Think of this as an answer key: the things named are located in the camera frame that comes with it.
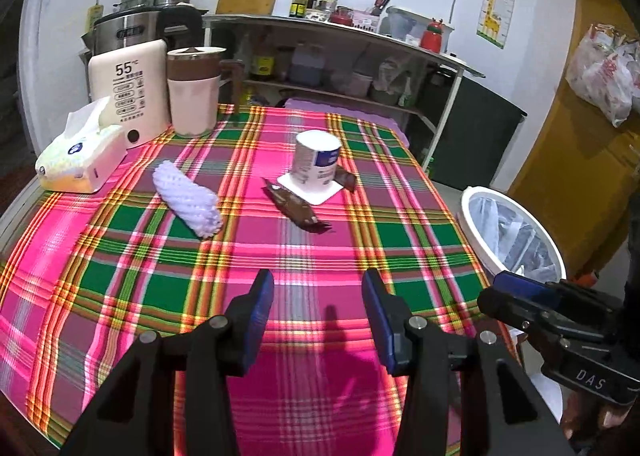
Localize black cabinet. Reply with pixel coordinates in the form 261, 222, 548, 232
415, 68, 528, 192

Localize plaid tablecloth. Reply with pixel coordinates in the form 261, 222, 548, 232
0, 103, 521, 456

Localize white square coaster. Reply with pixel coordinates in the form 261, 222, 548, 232
276, 171, 346, 206

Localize cream brown kettle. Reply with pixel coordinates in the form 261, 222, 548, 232
166, 46, 246, 138

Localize pink basket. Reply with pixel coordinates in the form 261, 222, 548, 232
352, 8, 383, 32

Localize clear plastic pitcher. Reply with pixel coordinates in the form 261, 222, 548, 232
380, 7, 418, 39

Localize yellow label oil bottle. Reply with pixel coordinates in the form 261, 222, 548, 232
250, 33, 276, 79

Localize clear storage container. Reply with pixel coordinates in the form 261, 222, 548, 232
345, 71, 375, 97

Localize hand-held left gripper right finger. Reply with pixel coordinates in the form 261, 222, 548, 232
361, 267, 576, 456

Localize clear plastic bin liner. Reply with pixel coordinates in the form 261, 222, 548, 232
470, 193, 558, 277

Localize plastic bags on shelf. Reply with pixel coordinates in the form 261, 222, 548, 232
372, 58, 416, 107

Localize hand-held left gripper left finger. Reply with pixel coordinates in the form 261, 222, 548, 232
57, 268, 276, 456

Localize long brown wrapper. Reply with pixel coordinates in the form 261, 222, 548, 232
262, 178, 333, 234

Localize cream water dispenser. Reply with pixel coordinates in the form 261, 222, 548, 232
87, 38, 173, 149

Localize white tissue pack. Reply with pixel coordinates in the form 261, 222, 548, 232
34, 96, 128, 194

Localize hanging plastic shopping bags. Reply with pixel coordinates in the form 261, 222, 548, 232
565, 23, 640, 127

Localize pink lid storage box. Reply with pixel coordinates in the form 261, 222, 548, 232
285, 96, 411, 147

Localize person's right hand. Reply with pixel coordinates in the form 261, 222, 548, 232
560, 381, 633, 442

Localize white metal shelf unit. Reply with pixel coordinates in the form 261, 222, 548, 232
202, 13, 486, 172

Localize wooden door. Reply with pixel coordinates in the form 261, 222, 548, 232
507, 0, 640, 282

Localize white cup blue label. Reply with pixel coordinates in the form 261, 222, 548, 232
291, 130, 343, 187

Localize steel electric pot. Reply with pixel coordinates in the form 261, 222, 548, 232
81, 6, 203, 57

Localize small brown wrapper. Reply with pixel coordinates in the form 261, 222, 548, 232
336, 166, 358, 193

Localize white foam fruit net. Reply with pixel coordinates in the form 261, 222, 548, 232
151, 160, 223, 242

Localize white round trash bin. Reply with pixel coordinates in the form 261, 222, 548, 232
459, 185, 568, 417

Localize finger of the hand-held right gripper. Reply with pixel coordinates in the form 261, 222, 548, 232
477, 288, 566, 337
492, 271, 562, 304

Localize yellow wall poster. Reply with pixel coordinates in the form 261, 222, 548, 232
476, 0, 520, 49

